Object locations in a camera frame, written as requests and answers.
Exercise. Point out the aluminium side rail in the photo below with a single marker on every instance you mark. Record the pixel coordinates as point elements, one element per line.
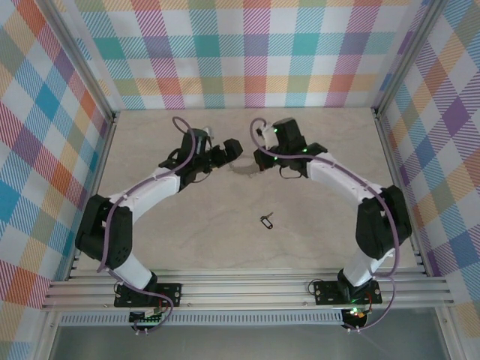
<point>387,150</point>
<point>104,157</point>

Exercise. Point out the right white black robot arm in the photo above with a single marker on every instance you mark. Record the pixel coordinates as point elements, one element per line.
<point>337,176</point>

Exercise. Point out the aluminium mounting rails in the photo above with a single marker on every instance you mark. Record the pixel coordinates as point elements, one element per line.
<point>243,288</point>

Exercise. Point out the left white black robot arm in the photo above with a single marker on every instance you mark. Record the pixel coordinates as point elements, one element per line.
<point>150,191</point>

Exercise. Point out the aluminium frame post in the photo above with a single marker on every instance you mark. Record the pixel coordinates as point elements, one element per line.
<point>410,56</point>
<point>84,63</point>

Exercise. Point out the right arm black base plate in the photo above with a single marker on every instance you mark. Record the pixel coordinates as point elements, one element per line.
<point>326,290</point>

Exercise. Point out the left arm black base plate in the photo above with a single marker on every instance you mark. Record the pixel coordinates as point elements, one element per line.
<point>170,292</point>

